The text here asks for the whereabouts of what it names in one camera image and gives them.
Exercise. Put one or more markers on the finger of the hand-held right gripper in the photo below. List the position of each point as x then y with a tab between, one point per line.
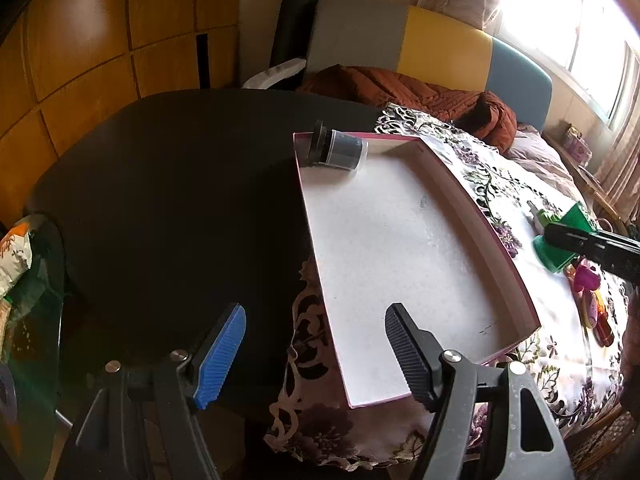
590	246

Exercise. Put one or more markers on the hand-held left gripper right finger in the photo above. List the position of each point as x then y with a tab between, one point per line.
409	355

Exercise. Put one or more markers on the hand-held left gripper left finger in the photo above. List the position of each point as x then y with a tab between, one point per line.
220	360

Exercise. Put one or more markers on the magenta plastic toy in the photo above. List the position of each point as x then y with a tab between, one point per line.
586	277

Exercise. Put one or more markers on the green plastic toy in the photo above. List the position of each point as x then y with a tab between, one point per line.
575	217

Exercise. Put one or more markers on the green toy piece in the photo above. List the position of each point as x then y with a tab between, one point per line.
539	216

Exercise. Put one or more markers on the amber small bottle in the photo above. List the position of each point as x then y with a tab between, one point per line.
601	317

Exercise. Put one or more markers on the shallow pink-edged cardboard box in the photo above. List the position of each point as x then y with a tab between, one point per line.
400	260

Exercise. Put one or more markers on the black jar with lid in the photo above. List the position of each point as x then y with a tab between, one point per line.
340	150

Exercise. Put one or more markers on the wooden nightstand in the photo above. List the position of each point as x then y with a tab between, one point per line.
590	175

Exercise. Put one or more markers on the mauve bedding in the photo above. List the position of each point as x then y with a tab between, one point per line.
542	157

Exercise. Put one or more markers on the small patterned box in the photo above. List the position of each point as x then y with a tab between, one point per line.
576	144

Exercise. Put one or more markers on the floral white tablecloth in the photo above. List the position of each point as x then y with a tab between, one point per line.
500	185

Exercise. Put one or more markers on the glass side table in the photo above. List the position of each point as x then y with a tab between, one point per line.
35	350

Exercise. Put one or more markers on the printed snack bag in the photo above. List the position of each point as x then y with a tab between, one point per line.
15	260

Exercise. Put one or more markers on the bright window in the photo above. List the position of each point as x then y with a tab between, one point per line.
575	15

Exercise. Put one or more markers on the rust brown quilted jacket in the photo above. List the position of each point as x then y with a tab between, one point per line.
400	92

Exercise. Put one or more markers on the grey yellow blue headboard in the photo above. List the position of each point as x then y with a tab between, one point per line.
440	45

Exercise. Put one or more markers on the white plastic object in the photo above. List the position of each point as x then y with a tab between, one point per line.
272	76

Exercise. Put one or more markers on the wooden wardrobe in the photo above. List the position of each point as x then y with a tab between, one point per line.
100	45

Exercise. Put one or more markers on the black rolled mat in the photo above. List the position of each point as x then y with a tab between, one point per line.
295	15

